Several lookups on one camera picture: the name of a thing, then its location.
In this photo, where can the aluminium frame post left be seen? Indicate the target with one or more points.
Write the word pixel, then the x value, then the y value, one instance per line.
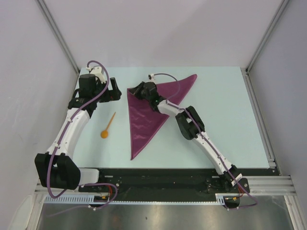
pixel 57 34

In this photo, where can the aluminium frame post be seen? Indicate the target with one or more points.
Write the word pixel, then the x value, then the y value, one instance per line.
pixel 57 34
pixel 268 33

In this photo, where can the aluminium frame rail front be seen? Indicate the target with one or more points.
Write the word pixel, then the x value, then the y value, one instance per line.
pixel 259 186

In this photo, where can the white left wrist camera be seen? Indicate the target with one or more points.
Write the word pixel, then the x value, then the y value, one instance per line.
pixel 98 72

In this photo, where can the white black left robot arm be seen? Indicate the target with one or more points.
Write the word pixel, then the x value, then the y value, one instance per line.
pixel 56 168

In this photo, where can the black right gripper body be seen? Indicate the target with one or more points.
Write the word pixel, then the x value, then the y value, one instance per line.
pixel 144 96

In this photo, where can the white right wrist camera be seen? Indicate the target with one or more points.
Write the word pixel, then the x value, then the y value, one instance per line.
pixel 151 76

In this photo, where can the purple satin napkin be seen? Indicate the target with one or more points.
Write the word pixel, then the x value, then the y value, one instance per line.
pixel 144 122

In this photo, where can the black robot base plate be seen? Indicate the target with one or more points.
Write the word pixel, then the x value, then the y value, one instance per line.
pixel 161 185

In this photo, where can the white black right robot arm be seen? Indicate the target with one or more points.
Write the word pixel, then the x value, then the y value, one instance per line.
pixel 191 127

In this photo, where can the orange plastic spoon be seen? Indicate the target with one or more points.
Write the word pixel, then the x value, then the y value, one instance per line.
pixel 104 133

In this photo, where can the aluminium frame post right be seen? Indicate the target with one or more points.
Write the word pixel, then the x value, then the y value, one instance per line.
pixel 268 33

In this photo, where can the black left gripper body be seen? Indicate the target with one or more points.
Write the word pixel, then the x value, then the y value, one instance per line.
pixel 109 95

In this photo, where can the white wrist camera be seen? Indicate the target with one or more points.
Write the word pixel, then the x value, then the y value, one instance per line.
pixel 98 72
pixel 151 76

